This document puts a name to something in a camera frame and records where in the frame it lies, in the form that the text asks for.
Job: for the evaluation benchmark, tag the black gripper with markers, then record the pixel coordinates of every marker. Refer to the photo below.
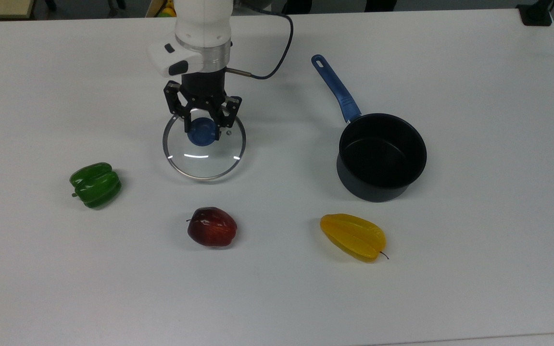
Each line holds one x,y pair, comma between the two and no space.
203,89

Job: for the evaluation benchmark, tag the glass lid with blue knob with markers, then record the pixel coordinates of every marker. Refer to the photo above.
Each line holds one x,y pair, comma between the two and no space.
205,163

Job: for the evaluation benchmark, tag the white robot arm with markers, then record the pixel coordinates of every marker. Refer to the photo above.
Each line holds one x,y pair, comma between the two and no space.
202,29

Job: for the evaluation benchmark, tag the yellow toy fruit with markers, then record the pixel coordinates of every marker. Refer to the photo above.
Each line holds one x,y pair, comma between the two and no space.
167,9

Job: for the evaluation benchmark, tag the red apple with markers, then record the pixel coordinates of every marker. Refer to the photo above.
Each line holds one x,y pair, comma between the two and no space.
212,227

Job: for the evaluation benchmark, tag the green bell pepper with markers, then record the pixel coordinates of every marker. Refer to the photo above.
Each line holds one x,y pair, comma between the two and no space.
95,185

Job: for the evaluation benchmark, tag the dark blue saucepan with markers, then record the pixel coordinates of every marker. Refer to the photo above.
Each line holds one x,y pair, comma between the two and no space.
378,158

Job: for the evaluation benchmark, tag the yellow starfruit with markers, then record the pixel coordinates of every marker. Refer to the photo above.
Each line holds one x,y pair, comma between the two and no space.
354,235

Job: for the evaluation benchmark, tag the wooden board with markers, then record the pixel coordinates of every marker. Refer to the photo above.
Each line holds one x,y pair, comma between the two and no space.
0,7

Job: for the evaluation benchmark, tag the black stand base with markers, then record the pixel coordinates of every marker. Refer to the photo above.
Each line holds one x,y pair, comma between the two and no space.
535,12

